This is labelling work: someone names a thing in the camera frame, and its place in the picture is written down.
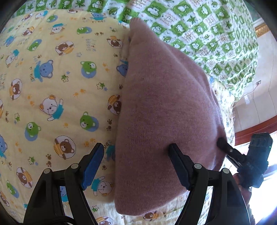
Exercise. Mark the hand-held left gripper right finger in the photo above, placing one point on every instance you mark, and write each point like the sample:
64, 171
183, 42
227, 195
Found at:
179, 166

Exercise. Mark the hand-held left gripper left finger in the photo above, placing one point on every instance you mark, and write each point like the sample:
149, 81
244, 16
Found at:
93, 166

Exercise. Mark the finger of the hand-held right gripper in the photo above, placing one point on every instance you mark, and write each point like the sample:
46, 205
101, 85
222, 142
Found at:
229, 149

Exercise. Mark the purple knit sweater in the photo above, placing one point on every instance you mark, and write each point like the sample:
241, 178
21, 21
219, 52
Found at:
168, 108

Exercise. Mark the red-brown wooden furniture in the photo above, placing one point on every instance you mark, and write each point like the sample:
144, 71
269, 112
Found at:
244, 135

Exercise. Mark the yellow bear print bedsheet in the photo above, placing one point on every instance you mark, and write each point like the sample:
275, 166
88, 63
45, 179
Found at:
54, 86

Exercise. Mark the green checkered quilt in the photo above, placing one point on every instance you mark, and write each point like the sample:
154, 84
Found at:
205, 32

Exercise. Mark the white wall socket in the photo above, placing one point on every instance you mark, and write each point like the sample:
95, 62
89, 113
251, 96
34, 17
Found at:
258, 82

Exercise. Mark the gold framed wall picture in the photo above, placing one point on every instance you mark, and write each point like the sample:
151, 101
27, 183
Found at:
263, 29

